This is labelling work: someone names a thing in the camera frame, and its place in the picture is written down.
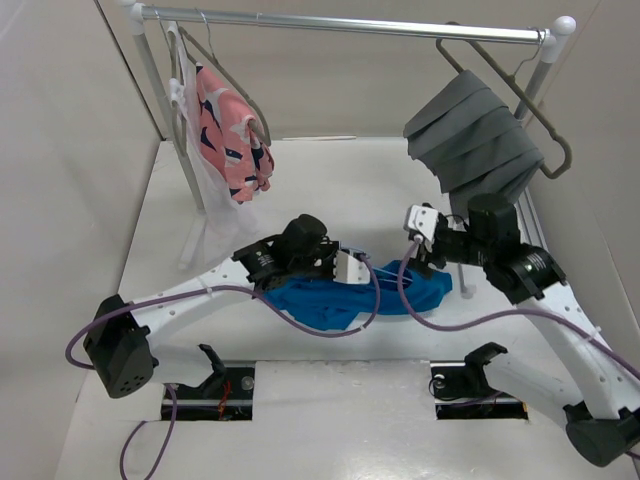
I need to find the blue t shirt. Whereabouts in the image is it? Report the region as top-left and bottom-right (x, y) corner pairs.
(265, 260), (453, 331)

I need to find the clear plastic hanger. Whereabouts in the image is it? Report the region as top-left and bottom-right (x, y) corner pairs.
(347, 247), (412, 287)

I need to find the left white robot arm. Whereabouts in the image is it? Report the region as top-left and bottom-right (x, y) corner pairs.
(81, 214), (353, 399)

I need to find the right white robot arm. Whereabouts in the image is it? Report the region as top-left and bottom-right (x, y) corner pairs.
(401, 194), (639, 467)

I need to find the grey right hanger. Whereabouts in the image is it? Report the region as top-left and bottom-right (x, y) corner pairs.
(436, 16), (577, 180)

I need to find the grey hanger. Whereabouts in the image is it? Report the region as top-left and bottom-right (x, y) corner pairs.
(436, 16), (577, 180)
(178, 8), (272, 146)

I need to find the white left hanger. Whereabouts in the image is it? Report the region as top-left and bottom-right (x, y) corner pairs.
(165, 21), (189, 156)

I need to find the grey left hanger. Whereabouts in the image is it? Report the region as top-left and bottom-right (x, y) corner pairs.
(178, 8), (272, 146)

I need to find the white sheer garment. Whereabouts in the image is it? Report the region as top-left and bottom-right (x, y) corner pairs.
(176, 53), (257, 270)

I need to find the grey hanging garment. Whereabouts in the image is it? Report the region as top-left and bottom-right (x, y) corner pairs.
(403, 70), (544, 218)

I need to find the pink patterned garment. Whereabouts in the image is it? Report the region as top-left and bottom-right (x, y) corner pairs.
(195, 63), (275, 203)

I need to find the white clothes rack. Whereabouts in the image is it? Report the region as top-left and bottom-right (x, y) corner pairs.
(115, 0), (577, 301)

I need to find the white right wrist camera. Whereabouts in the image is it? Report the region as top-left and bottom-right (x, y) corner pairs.
(403, 204), (440, 250)

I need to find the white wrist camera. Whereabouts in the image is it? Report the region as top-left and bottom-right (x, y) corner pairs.
(403, 204), (440, 250)
(333, 249), (371, 285)

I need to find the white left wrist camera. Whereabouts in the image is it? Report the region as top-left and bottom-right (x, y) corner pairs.
(333, 249), (371, 285)

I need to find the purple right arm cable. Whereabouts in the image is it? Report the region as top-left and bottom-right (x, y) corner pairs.
(397, 242), (640, 381)

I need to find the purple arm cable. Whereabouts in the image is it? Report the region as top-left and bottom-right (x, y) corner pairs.
(397, 242), (640, 381)
(63, 252), (382, 476)

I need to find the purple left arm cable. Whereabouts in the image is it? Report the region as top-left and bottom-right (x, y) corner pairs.
(63, 252), (382, 476)

